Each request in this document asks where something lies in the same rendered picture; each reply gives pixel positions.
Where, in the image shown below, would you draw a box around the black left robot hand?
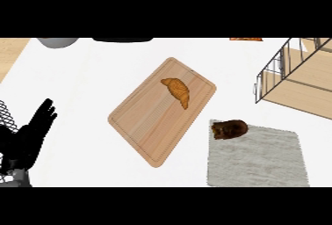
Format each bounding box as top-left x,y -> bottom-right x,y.
0,98 -> 59,177

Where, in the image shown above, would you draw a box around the chocolate cupcake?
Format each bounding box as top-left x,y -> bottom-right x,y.
210,119 -> 251,141

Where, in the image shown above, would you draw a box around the grey placemat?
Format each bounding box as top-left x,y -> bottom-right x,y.
207,119 -> 312,188

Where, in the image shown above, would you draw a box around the wooden cutting board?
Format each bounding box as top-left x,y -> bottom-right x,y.
107,56 -> 219,169

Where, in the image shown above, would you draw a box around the grey bowl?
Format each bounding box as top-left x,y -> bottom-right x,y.
36,38 -> 80,49

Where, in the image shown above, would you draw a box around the golden croissant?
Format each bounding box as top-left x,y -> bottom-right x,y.
160,77 -> 192,111

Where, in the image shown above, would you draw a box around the black round pan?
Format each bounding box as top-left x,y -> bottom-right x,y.
92,38 -> 155,44

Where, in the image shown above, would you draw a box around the black wire basket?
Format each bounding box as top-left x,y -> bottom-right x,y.
0,100 -> 21,134

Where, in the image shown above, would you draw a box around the wooden tiered wire shelf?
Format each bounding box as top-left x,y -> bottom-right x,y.
253,38 -> 332,120

